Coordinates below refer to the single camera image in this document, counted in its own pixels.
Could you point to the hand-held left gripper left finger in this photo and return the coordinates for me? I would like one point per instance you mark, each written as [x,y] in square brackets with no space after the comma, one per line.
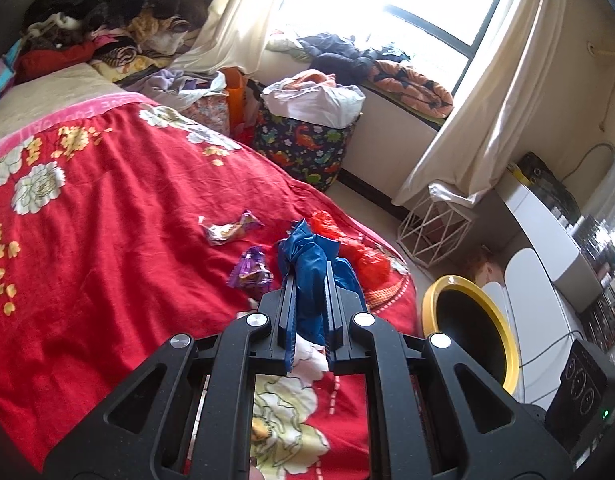
[289,320]

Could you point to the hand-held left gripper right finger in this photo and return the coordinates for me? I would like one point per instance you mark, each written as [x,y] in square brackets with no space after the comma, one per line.
[329,320]

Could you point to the blue plastic bag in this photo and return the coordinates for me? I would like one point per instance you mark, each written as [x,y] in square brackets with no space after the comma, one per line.
[307,270]

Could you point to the purple snack wrapper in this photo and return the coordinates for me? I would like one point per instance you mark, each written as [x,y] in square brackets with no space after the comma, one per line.
[250,272]

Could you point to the red plastic bag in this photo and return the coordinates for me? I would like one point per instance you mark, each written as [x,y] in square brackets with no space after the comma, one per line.
[367,260]

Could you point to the purple and yellow candy wrapper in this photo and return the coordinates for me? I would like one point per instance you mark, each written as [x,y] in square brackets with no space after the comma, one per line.
[230,230]

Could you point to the yellow-rimmed trash bin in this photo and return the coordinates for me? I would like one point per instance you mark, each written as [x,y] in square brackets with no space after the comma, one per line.
[467,340]

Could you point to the cardboard box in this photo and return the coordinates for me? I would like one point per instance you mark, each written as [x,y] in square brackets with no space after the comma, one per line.
[482,270]

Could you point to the dinosaur print laundry basket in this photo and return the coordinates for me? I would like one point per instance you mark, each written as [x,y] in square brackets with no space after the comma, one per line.
[302,150]

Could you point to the red floral blanket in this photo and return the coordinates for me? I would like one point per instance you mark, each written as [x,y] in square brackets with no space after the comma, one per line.
[112,260]

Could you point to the white chair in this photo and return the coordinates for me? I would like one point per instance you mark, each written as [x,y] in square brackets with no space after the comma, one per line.
[532,300]

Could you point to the white plastic bag liner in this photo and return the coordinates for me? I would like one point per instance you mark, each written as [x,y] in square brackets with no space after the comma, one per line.
[317,105]

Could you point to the pink floral bag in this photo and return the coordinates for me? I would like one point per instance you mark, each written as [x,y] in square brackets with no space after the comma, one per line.
[207,115]

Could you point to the orange bag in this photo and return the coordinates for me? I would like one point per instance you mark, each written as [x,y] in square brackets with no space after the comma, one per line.
[236,100]

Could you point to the white desk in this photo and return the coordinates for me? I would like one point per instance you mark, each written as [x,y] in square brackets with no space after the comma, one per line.
[547,240]

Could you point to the orange cloth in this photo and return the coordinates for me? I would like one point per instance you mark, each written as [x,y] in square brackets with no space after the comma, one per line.
[312,80]

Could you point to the orange patterned blanket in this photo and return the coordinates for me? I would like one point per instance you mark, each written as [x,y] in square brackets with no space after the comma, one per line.
[412,90]

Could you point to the dark bag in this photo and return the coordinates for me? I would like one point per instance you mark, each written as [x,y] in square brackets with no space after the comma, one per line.
[547,180]

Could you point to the dark jacket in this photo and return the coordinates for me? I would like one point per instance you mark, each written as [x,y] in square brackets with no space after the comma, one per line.
[337,57]

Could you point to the black electronic box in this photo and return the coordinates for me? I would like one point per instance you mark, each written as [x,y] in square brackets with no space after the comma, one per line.
[582,390]

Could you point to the lavender cloth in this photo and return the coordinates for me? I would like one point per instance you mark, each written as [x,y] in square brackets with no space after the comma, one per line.
[162,82]

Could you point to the cream curtain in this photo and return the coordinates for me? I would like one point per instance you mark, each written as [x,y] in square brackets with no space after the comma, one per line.
[232,15]
[487,100]

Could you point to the silver framed mirror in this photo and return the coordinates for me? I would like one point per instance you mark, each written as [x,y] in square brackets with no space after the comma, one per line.
[610,195]

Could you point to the window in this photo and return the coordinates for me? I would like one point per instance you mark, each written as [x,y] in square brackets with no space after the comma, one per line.
[437,15]

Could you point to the beige bed sheet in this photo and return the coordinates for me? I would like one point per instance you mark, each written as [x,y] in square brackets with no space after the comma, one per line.
[52,95]

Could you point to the pile of dark clothes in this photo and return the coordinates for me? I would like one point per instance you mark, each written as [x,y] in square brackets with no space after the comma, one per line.
[117,5]

